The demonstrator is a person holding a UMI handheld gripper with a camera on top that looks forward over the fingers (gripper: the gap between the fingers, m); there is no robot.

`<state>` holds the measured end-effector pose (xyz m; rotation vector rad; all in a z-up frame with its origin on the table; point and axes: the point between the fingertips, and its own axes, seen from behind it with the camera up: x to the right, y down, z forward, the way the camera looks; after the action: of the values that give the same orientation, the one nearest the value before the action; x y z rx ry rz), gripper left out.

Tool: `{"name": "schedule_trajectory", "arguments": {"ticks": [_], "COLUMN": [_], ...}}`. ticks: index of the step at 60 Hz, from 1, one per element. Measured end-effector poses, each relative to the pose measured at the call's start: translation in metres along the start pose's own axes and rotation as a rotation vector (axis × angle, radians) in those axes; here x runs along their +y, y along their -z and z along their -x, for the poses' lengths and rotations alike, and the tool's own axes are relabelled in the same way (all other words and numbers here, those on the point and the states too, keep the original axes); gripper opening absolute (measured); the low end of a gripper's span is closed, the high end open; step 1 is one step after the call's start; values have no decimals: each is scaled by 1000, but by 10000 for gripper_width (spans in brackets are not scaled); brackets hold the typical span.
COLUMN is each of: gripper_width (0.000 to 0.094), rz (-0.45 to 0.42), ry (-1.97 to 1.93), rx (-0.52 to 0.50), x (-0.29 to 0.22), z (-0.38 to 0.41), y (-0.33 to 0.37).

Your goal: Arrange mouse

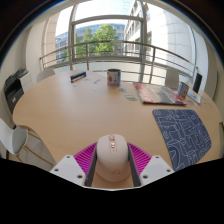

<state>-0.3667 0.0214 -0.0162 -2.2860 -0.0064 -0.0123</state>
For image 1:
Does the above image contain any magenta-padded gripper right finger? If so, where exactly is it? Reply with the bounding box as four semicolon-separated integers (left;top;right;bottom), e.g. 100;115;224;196
127;142;175;188

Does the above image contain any red and blue magazine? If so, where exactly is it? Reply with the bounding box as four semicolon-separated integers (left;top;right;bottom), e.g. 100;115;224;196
133;81;188;106

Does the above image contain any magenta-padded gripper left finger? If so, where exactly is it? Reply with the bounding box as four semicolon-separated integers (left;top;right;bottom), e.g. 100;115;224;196
49;142;98;188

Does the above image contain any dark blue patterned mouse pad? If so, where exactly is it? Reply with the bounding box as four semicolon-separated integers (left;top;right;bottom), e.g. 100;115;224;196
152;108;213;172

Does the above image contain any small green card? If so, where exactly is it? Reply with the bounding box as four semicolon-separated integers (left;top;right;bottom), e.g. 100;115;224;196
123;94;138;102

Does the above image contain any white chair with wooden legs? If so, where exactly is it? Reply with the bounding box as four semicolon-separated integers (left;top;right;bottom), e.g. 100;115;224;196
0;118;56;168

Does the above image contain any metal railing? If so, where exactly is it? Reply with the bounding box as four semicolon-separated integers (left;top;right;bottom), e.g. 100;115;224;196
39;40;198;84

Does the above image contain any black and white printer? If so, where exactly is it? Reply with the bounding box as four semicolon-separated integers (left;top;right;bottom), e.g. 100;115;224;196
3;67;34;114

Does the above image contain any black cylindrical speaker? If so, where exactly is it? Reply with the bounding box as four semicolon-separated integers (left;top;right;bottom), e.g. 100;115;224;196
192;72;203;94

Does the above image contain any green tree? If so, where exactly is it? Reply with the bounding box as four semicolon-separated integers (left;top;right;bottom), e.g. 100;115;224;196
76;23;120;57

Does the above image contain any pale pink computer mouse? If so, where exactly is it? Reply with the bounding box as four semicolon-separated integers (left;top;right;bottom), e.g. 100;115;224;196
95;133;130;183

